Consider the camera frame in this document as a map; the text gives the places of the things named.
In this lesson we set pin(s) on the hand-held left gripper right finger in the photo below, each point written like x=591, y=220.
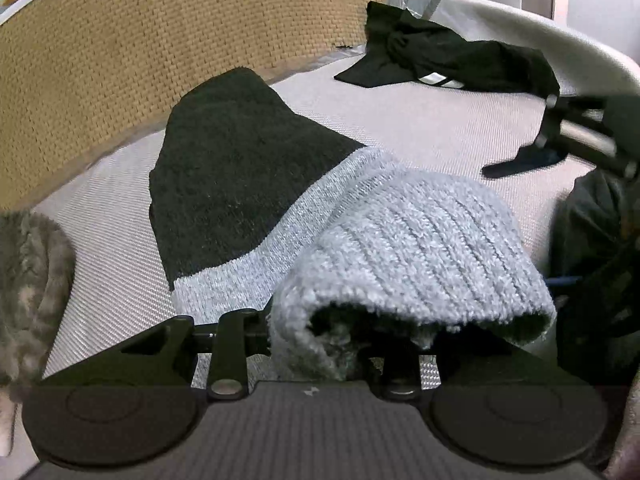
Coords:
x=395, y=370

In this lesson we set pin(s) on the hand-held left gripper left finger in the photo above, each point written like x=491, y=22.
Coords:
x=235, y=345

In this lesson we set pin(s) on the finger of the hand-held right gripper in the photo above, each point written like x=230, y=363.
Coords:
x=525, y=160

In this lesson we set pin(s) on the black and grey knit sweater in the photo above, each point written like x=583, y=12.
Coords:
x=400, y=240

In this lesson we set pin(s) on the black pants with reflective stripes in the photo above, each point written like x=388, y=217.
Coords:
x=450, y=55

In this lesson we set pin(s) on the grey tabby cat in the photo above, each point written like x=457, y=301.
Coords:
x=30, y=280

